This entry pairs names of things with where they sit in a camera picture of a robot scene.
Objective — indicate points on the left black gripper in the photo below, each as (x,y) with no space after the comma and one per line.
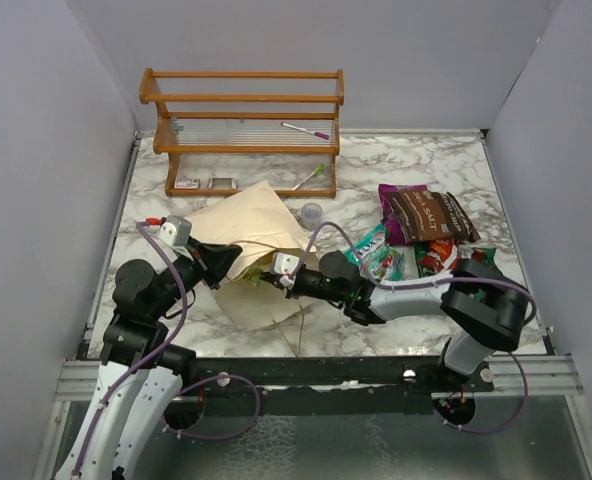
(212,261)

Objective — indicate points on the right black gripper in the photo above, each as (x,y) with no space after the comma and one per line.
(289,293)

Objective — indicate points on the small lime green candy bag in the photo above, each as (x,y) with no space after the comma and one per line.
(254,275)

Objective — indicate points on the beige paper bag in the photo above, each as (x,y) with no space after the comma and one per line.
(242,319)

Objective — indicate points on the teal mint candy bag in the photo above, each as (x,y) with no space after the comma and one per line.
(376,256)

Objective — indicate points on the purple snack bag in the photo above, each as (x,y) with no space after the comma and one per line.
(393,231)

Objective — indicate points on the green snack bag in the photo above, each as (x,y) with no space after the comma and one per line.
(486,256)

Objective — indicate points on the brown sea salt chip bag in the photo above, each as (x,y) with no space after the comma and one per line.
(425,215)

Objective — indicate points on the red Doritos bag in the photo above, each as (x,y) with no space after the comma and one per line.
(436,256)

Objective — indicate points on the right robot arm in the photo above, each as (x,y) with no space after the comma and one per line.
(490,310)

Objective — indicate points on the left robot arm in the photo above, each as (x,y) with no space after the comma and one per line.
(139,373)

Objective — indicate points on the small clear plastic cup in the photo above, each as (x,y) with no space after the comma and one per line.
(311,215)

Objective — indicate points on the open small cardboard box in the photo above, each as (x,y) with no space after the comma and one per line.
(222,183)

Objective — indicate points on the red white matchbox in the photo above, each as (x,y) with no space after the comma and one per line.
(188,184)

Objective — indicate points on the green capped white marker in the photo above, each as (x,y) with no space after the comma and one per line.
(317,170)

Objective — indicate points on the wooden two-tier shelf rack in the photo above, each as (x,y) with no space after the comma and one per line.
(243,123)

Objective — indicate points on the pink capped white marker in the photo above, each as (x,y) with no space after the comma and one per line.
(307,131)

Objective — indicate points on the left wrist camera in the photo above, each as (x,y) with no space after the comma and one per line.
(173,231)

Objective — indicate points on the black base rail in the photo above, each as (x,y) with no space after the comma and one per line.
(306,386)

